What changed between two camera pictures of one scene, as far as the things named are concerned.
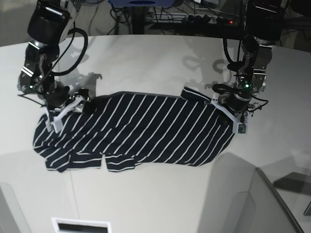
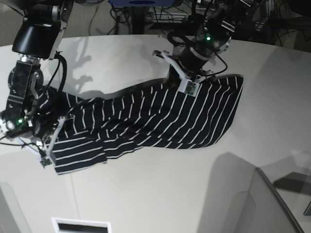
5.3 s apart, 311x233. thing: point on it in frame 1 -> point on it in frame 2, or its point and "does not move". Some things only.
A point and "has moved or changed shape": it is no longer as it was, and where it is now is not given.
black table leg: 138,20 does not move
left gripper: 57,95 -> 18,124
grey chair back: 238,198 does not move
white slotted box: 62,225 does not move
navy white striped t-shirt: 130,128 has moved or changed shape
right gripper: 235,103 -> 193,58
